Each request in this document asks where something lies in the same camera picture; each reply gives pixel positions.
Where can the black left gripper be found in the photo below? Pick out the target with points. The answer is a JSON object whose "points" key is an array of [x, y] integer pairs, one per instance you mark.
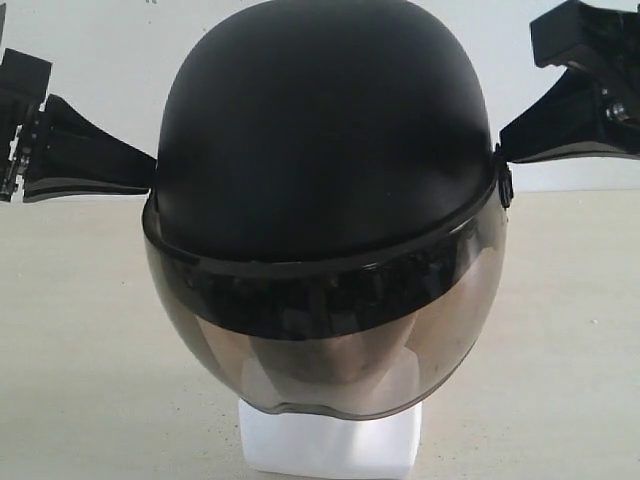
{"points": [[66, 154]]}

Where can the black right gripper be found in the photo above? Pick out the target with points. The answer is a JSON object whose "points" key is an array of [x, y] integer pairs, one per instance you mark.
{"points": [[593, 108]]}

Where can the black helmet with visor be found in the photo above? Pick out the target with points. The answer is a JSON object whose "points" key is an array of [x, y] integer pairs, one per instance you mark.
{"points": [[326, 231]]}

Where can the white mannequin head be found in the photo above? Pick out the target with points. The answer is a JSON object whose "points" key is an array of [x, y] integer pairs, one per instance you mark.
{"points": [[330, 435]]}

